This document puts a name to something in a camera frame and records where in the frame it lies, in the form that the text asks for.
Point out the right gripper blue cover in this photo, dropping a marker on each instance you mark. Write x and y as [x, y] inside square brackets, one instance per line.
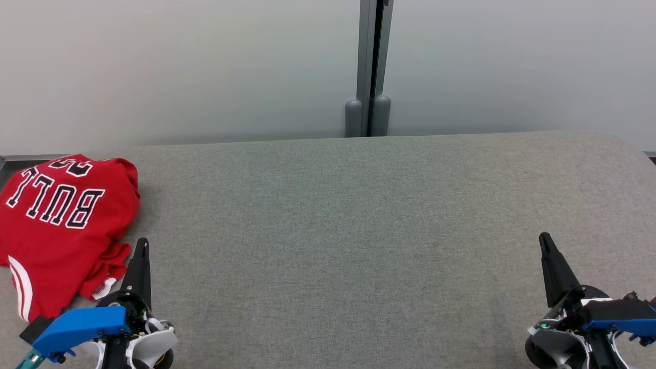
[610, 312]

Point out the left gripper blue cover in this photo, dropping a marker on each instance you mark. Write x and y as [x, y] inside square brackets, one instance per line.
[82, 328]

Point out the red Bulls basketball jersey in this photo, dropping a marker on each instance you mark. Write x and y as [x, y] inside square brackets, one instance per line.
[56, 241]

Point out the grey fabric covered table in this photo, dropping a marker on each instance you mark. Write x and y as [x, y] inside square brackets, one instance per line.
[333, 230]

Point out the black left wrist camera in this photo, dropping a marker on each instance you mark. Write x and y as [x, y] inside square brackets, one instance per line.
[36, 328]

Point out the grey partition post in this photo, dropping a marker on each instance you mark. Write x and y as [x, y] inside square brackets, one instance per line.
[365, 51]

